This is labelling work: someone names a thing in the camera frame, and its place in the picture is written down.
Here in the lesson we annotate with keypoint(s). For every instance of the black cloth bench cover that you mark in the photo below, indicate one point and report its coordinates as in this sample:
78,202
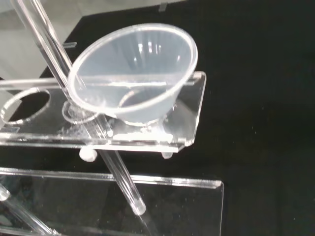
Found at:
258,98

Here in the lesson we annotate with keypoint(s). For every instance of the clear tape strip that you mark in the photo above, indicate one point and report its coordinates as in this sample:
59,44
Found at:
163,7
69,45

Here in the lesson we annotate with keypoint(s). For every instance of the clear acrylic funnel stand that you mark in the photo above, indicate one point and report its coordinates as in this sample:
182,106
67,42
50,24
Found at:
61,132

